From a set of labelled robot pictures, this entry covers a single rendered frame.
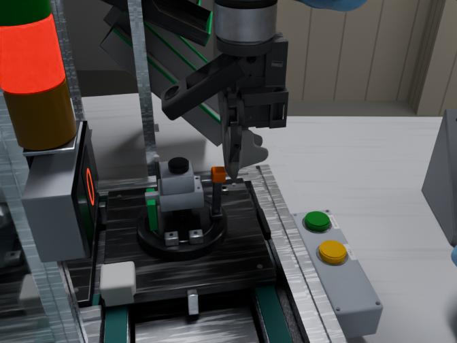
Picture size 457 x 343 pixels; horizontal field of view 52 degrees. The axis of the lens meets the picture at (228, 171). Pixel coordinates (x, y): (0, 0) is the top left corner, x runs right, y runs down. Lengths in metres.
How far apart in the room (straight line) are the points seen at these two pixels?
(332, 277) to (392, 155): 0.54
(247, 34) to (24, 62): 0.27
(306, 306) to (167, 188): 0.25
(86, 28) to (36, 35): 2.85
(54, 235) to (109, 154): 0.75
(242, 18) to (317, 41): 2.67
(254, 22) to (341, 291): 0.37
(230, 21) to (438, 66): 2.75
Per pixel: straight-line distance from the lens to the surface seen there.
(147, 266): 0.69
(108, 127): 1.26
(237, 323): 0.68
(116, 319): 0.67
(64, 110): 0.40
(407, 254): 0.91
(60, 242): 0.42
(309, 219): 0.76
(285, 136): 1.20
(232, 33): 0.56
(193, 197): 0.68
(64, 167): 0.42
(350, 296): 0.68
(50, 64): 0.38
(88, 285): 0.68
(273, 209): 0.80
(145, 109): 0.84
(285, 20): 3.14
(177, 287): 0.66
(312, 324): 0.64
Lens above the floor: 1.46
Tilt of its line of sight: 35 degrees down
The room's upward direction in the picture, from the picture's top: straight up
